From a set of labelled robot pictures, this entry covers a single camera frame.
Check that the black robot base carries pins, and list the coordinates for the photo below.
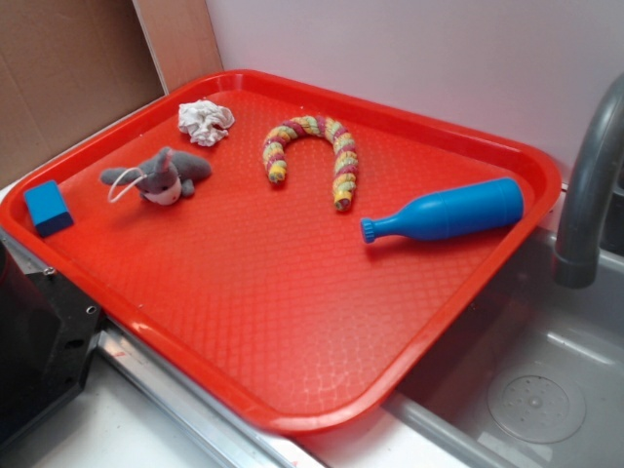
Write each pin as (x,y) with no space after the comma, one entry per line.
(49,331)

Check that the crumpled white paper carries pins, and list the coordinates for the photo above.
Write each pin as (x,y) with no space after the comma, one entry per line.
(205,122)

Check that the red plastic tray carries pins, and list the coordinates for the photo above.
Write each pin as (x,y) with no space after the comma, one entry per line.
(264,294)

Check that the grey plush bunny toy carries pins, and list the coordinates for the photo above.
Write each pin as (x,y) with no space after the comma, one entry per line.
(163,179)

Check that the blue plastic toy bottle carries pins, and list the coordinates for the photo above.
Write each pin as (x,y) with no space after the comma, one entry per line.
(455,212)

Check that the grey plastic sink basin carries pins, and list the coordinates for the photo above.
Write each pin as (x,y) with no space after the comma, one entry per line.
(531,373)

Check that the grey sink faucet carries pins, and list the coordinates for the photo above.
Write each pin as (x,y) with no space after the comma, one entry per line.
(592,216)

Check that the blue rectangular block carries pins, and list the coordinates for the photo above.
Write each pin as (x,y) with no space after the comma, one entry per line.
(47,208)

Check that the brown cardboard panel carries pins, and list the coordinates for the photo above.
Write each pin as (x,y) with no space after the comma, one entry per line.
(71,68)

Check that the multicolour braided rope toy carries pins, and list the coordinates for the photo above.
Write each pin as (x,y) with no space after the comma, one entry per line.
(343,146)

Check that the silver metal rail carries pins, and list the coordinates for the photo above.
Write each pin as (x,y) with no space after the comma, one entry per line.
(137,411)

